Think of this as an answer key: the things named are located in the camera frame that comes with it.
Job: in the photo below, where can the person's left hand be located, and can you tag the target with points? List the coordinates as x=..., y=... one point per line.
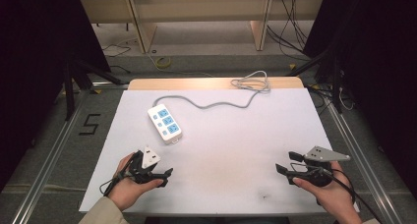
x=128, y=191

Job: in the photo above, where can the black metal stand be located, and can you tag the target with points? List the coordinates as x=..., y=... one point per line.
x=77, y=80
x=327, y=70

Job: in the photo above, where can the white power strip blue sockets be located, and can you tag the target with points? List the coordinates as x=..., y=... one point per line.
x=165, y=123

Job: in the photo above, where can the white foam board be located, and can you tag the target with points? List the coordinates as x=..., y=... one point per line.
x=229, y=145

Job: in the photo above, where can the aluminium rail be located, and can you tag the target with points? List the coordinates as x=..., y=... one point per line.
x=364, y=158
x=49, y=158

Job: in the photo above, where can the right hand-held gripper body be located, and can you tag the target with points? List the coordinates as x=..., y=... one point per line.
x=316, y=170

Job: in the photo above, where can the wooden shelf unit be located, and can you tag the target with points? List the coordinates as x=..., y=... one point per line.
x=203, y=14

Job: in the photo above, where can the black curtain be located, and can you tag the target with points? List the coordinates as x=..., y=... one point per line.
x=36, y=70
x=373, y=70

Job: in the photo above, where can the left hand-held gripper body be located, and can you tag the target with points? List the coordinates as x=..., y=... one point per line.
x=145, y=165

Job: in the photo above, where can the person's right hand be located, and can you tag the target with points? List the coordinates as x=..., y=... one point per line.
x=329, y=196

